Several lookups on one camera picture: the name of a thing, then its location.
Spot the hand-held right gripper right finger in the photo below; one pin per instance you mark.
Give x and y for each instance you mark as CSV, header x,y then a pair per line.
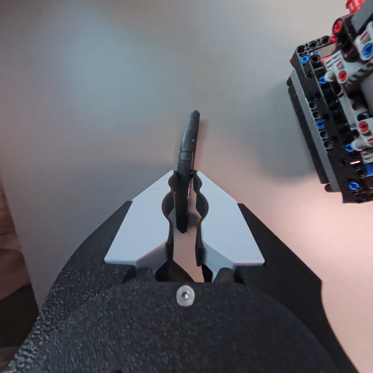
x,y
230,233

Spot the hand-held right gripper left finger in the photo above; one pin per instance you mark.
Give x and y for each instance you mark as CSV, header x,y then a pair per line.
x,y
140,233

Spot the toy brick race car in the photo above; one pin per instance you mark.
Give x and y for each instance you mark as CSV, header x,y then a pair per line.
x,y
335,116

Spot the person's torso beige sweatshirt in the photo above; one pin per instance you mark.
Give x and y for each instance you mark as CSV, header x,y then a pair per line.
x,y
11,247

